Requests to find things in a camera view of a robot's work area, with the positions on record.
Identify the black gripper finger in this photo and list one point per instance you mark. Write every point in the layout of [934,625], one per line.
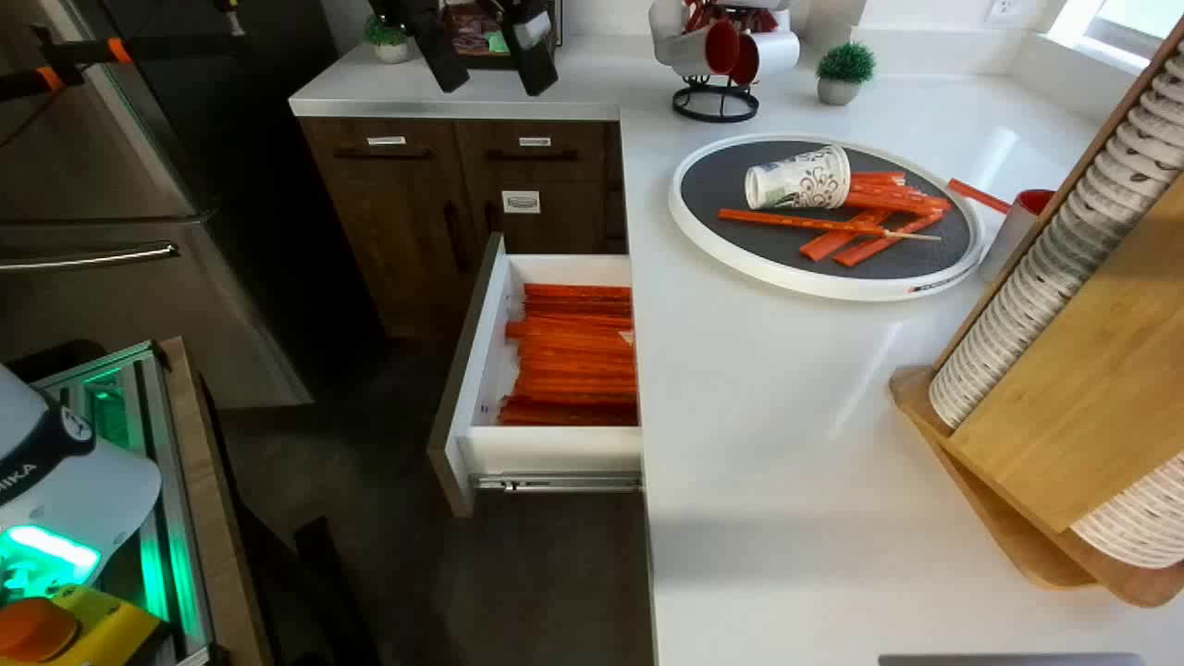
[527,31]
[434,42]

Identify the white wooden drawer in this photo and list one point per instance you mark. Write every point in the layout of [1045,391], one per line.
[466,444]

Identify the white robot base unit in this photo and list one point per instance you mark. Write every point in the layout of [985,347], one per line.
[69,496]

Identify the white mug on rack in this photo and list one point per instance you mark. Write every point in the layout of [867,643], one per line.
[672,42]

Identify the wooden lower cabinet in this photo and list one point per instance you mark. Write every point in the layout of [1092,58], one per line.
[419,199]

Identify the red white mug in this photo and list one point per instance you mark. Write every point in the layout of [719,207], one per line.
[750,58]

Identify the small green potted plant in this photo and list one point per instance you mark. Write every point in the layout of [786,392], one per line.
[845,70]

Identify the patterned paper cup on tray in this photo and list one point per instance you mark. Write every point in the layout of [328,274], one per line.
[808,180]

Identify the round white grey tray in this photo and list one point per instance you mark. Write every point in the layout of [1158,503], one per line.
[710,180]

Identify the stainless steel refrigerator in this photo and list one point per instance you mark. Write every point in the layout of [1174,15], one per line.
[153,183]

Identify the orange utensils on tray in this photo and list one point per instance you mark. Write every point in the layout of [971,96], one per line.
[874,216]

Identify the wooden robot cart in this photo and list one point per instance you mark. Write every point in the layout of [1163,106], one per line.
[185,563]

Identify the small red white cup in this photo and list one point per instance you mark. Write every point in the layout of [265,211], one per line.
[1022,216]

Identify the yellow red emergency button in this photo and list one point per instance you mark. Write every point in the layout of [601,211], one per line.
[79,625]

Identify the black wire mug rack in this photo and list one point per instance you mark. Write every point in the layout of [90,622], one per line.
[714,96]

